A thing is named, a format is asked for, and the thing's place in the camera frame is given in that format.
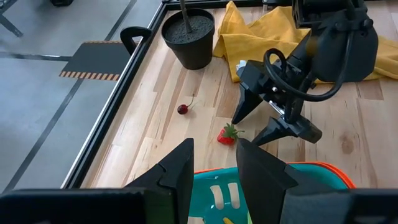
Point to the teal basket with pink rim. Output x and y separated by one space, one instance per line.
202 186

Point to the yellow toy banana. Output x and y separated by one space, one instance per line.
228 221

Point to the black mat with striped edges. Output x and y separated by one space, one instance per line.
93 59

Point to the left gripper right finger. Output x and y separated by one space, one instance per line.
261 180

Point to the leafy tree in black pot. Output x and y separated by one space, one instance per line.
189 46

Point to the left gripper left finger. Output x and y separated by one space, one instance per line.
177 174

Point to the small white cloth label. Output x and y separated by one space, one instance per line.
241 65

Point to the mustard yellow cloth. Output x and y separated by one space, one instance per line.
248 40

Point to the dark red toy cherry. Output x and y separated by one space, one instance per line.
183 109

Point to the toy strawberry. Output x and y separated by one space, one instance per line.
227 136

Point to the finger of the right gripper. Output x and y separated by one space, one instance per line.
245 104
280 130

